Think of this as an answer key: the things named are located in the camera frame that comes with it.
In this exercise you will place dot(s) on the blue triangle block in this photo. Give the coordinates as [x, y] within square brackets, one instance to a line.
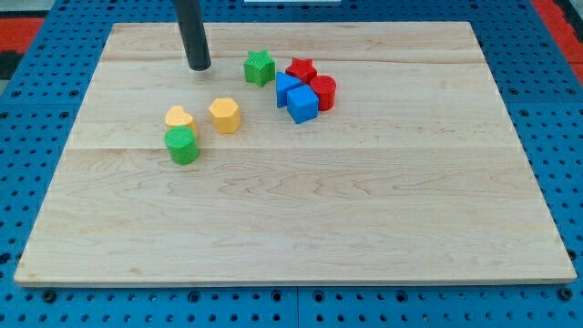
[285, 83]

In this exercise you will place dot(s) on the red star block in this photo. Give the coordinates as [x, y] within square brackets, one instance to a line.
[302, 68]

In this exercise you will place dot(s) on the green star block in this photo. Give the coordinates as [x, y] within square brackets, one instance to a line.
[259, 68]

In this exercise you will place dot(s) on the light wooden board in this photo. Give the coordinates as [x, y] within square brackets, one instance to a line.
[416, 176]

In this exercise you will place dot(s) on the blue cube block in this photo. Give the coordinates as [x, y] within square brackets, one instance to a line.
[302, 104]

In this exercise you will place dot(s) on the yellow hexagon block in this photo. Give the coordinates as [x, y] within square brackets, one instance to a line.
[225, 115]

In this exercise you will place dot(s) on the red cylinder block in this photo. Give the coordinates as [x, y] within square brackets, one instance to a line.
[325, 89]

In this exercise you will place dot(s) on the green cylinder block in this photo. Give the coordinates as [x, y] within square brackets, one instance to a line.
[182, 145]

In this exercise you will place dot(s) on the yellow heart block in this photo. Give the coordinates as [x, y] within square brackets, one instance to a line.
[178, 116]

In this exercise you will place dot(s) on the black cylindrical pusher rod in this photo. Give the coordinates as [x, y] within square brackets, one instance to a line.
[190, 22]

